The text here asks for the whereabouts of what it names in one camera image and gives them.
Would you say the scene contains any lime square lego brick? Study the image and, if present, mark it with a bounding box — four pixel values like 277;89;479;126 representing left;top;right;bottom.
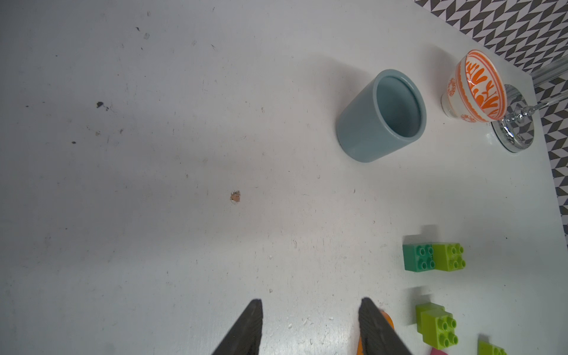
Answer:
432;243;466;272
478;340;507;355
416;303;459;350

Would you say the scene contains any pink square lego brick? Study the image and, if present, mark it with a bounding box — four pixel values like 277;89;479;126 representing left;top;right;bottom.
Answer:
430;348;447;355

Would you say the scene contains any dark green long lego brick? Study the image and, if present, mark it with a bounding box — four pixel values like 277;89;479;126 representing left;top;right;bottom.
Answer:
402;244;436;273

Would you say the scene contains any orange long lego brick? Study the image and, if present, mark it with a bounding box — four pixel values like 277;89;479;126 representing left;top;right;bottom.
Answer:
356;309;394;355

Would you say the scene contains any chrome glass holder stand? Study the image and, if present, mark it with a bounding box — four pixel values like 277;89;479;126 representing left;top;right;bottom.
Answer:
491;57;567;153

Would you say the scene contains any orange patterned small bowl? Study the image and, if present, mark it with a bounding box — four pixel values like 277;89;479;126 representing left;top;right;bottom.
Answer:
441;50;508;123

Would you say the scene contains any teal ceramic cup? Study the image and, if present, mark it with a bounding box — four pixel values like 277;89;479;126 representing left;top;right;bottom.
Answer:
336;70;427;163

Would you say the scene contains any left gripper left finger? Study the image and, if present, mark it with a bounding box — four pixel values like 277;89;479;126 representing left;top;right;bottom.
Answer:
212;299;263;355

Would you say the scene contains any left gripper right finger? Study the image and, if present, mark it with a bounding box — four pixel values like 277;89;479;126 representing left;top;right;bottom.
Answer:
358;297;411;355

